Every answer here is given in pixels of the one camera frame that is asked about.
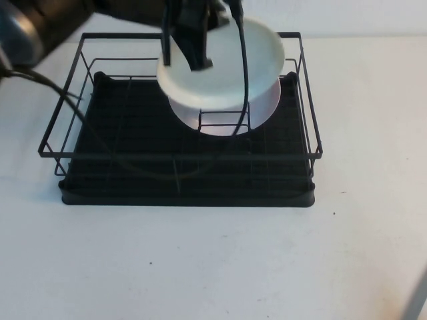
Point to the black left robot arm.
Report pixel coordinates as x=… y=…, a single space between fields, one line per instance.
x=66 y=23

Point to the white round plate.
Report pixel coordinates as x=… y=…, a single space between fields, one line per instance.
x=263 y=60

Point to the pink round plate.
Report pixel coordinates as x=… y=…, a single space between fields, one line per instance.
x=263 y=110

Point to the black plastic drip tray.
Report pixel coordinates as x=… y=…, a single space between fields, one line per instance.
x=133 y=198

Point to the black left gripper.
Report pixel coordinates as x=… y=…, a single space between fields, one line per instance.
x=193 y=13

